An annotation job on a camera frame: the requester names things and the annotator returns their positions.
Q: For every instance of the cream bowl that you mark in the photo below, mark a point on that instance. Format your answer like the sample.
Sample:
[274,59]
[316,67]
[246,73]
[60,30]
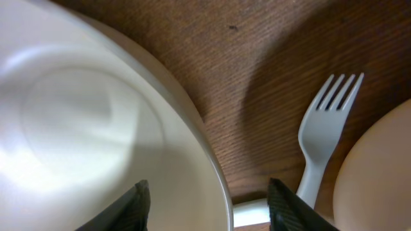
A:
[372,190]
[86,113]

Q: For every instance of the cream fork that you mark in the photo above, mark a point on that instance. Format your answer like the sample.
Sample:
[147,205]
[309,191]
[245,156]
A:
[320,131]

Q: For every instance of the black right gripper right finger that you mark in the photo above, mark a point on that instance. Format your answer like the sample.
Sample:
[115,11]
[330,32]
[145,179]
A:
[289,213]

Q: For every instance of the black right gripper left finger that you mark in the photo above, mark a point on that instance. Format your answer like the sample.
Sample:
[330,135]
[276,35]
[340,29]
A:
[129,212]

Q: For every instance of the cream spoon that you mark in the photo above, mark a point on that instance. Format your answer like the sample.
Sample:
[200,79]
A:
[251,213]

